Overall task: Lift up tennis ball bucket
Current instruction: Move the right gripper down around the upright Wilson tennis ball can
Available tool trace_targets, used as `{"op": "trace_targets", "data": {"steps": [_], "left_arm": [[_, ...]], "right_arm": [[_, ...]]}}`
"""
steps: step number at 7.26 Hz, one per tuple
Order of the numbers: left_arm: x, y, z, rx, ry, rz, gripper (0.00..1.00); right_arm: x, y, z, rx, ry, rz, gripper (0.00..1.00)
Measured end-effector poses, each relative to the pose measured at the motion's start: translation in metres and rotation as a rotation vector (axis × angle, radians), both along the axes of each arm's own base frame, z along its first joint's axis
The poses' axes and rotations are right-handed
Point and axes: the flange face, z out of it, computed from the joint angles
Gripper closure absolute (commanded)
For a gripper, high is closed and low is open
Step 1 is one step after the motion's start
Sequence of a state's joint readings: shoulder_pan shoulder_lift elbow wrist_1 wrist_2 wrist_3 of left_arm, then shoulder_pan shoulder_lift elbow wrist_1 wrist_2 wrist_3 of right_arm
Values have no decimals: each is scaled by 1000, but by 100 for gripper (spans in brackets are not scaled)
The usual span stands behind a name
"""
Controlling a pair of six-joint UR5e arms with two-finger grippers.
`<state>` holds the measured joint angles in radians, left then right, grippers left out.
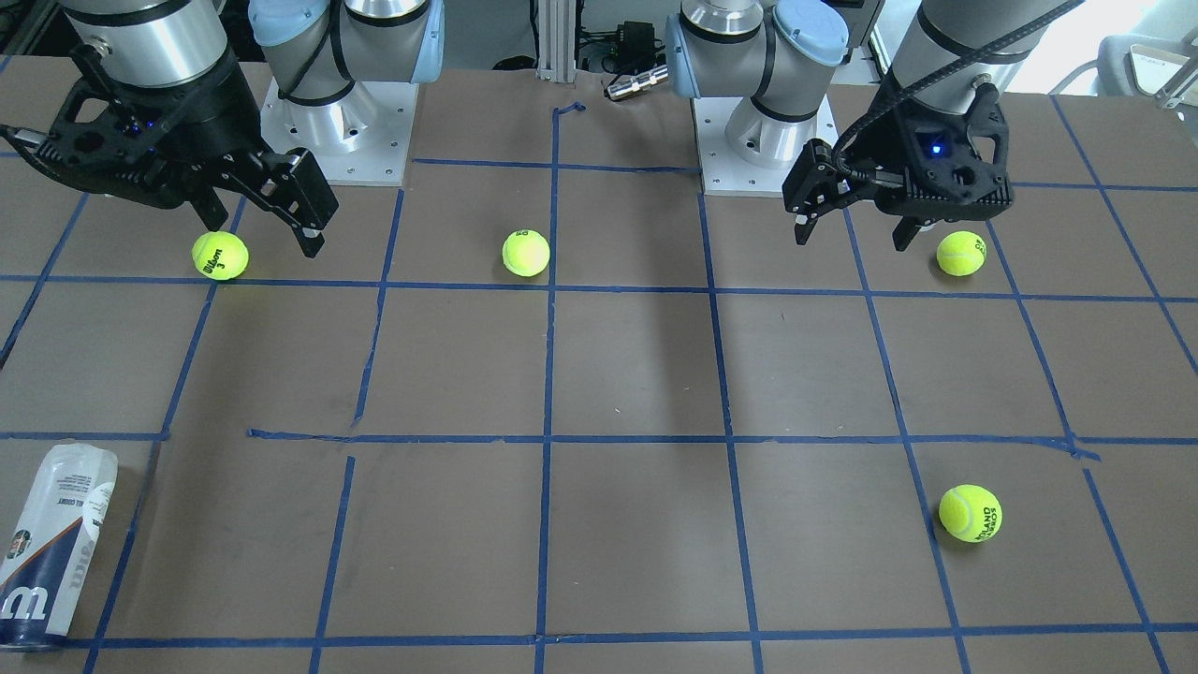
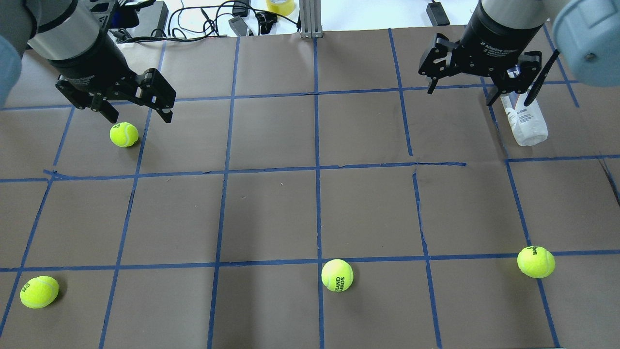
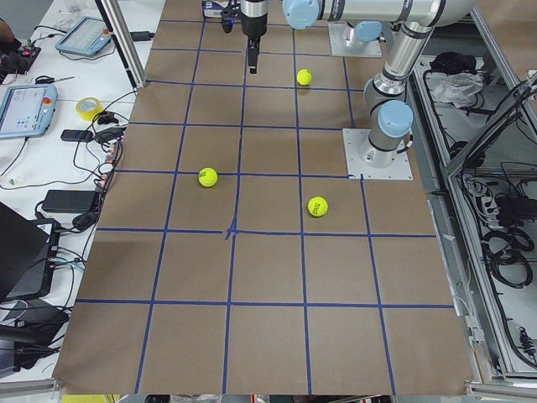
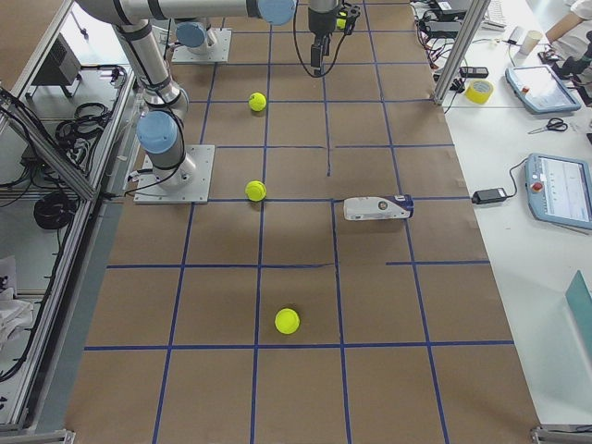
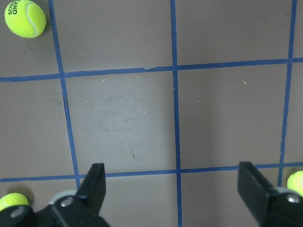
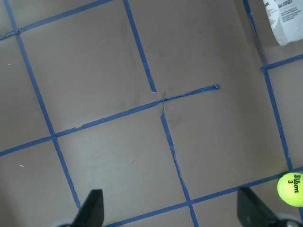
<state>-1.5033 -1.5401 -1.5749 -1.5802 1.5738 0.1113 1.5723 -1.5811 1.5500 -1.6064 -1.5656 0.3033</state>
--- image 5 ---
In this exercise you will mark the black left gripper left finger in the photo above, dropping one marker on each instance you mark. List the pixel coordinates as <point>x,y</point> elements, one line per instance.
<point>81,208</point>

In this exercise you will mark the tennis ball with black lettering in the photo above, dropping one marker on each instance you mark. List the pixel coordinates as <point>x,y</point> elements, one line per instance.
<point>25,18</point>

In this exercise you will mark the yellow tennis ball Wilson print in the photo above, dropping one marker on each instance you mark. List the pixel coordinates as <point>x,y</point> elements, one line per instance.
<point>295,182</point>

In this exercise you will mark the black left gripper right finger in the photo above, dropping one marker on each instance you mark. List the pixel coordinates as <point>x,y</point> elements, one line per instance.
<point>269,205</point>

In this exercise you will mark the tennis ball near left arm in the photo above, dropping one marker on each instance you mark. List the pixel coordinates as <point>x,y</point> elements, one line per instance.
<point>13,199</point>

